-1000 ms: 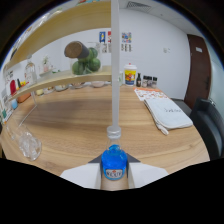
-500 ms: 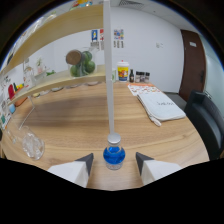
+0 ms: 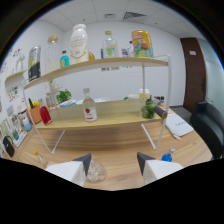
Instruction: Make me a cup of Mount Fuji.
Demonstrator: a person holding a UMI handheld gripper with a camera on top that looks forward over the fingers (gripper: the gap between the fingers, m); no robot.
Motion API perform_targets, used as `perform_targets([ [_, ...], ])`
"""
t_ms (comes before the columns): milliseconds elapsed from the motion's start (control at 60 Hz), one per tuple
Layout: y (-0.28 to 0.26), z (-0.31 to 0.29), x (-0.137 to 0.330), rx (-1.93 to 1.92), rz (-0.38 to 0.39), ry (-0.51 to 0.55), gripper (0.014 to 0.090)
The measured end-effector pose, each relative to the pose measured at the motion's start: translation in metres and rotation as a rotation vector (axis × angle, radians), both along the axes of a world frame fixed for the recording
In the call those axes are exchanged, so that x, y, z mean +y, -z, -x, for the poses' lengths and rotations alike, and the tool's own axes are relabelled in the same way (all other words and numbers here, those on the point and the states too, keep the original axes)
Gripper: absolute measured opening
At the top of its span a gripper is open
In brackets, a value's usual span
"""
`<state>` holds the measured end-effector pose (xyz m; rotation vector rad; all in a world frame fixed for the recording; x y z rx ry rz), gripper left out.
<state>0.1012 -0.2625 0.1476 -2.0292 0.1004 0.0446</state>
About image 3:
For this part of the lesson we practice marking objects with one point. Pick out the green potted plant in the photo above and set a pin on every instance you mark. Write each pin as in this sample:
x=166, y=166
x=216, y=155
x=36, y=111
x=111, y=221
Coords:
x=63, y=96

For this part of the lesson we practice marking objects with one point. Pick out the small bottle with orange cap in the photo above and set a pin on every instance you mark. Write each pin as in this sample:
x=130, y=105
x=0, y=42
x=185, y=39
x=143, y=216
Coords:
x=42, y=160

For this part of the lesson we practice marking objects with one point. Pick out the slim blue bottle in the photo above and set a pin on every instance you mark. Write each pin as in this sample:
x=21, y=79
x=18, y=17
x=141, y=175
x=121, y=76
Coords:
x=102, y=54

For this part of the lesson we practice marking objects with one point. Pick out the yellow cartoon snack can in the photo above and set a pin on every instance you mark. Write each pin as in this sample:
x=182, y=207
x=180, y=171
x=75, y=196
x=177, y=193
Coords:
x=142, y=44

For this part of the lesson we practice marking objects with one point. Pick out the blue-rimmed bowl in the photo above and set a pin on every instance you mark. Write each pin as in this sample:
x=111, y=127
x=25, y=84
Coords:
x=68, y=103

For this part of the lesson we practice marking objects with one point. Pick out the black and yellow can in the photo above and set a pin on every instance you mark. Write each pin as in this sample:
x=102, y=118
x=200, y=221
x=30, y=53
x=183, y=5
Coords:
x=34, y=63

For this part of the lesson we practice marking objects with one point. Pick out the white milk bottle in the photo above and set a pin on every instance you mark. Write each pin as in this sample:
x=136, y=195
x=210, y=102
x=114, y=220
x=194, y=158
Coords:
x=79, y=45

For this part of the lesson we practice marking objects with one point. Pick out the clear bottle with green cap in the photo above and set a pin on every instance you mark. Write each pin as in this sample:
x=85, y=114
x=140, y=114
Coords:
x=110, y=46

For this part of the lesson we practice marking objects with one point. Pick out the orange pot with utensils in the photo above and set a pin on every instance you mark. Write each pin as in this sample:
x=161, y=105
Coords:
x=35, y=114

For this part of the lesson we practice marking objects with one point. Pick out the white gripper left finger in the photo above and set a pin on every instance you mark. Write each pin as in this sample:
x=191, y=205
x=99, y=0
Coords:
x=70, y=170

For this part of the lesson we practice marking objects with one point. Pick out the red liquid bottle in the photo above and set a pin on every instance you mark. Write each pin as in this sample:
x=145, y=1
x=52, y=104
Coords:
x=46, y=116

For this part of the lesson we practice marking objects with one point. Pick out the ceiling air vent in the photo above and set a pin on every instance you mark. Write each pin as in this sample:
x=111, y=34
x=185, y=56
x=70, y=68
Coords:
x=134, y=15

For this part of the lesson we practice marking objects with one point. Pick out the wooden wall shelf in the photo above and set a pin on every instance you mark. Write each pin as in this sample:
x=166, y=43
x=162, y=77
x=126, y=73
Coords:
x=15, y=75

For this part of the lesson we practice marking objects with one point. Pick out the black armchair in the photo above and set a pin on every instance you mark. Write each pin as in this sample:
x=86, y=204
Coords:
x=210, y=128

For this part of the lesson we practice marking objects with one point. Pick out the clear bottle with red label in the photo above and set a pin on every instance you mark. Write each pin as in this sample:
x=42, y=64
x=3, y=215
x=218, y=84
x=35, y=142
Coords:
x=90, y=111

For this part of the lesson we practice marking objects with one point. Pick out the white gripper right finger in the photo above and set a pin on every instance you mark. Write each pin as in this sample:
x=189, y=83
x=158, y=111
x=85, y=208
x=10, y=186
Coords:
x=158, y=168

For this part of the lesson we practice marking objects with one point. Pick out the brown door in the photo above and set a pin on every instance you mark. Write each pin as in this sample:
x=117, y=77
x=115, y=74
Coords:
x=194, y=75

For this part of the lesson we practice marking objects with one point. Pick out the green cup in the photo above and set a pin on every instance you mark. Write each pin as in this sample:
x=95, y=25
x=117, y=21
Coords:
x=15, y=134

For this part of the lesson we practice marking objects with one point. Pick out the blue liquid bottle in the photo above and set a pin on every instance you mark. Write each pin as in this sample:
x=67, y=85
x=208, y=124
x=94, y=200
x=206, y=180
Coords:
x=167, y=156

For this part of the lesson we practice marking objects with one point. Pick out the clear glass with ice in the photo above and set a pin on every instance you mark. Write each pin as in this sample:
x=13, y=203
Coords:
x=97, y=171

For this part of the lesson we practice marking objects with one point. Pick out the teal bottle with black cap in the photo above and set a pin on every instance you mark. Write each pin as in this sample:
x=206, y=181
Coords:
x=64, y=61

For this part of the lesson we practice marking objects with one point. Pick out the white-framed wooden two-tier rack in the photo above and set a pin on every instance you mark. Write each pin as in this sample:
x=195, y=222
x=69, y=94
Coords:
x=110, y=115

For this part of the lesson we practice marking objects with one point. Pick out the round golden bottle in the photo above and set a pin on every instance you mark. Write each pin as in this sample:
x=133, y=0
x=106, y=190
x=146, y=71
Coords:
x=91, y=56

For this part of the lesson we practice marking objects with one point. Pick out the white pen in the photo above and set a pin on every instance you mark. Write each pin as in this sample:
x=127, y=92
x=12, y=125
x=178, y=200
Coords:
x=176, y=136

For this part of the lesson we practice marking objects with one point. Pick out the colourful sticker wall picture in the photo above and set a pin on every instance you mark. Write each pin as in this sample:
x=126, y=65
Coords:
x=12, y=94

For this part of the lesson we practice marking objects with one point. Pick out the white notebook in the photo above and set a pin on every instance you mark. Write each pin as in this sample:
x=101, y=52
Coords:
x=180, y=125

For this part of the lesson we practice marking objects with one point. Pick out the white kitchen scale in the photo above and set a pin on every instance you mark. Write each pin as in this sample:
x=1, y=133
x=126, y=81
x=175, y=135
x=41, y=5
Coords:
x=20, y=138

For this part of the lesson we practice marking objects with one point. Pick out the clear bottle with blue cap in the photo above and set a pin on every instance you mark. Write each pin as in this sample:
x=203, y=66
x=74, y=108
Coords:
x=131, y=50

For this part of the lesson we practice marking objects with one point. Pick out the clear jar with wooden lid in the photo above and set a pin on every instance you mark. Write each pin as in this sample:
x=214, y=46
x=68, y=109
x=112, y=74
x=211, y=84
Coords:
x=52, y=56

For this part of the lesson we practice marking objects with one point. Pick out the white vase ornament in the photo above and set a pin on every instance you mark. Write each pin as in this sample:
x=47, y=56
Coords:
x=20, y=61

